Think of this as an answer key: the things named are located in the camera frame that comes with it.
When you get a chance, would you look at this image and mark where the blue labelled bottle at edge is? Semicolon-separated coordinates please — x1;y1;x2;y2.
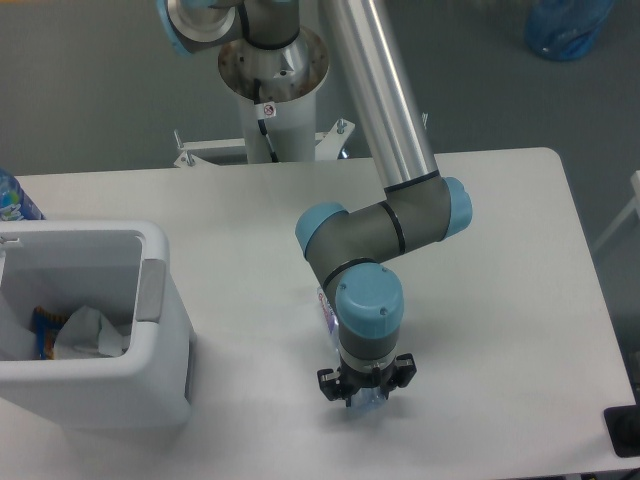
1;169;46;221

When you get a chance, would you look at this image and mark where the black device at table corner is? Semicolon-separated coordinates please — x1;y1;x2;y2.
604;405;639;458

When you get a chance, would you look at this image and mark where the white trash can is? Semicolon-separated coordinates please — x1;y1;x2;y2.
1;220;196;429

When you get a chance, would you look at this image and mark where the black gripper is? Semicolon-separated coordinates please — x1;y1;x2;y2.
317;353;417;406

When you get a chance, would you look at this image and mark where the black cable on pedestal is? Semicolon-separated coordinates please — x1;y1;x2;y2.
252;78;280;163

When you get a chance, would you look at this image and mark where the white frame at right edge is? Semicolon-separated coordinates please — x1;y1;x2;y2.
592;170;639;257

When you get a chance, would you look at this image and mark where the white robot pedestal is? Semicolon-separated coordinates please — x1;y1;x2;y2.
174;26;355;168

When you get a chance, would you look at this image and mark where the clear plastic water bottle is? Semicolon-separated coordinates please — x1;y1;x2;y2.
316;287;387;414

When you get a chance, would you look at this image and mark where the orange blue snack wrapper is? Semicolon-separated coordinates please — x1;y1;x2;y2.
32;306;69;360

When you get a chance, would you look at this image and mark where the white tissue wrapper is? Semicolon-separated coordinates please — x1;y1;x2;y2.
53;306;130;360

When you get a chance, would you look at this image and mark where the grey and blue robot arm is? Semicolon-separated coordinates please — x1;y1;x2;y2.
156;1;473;402

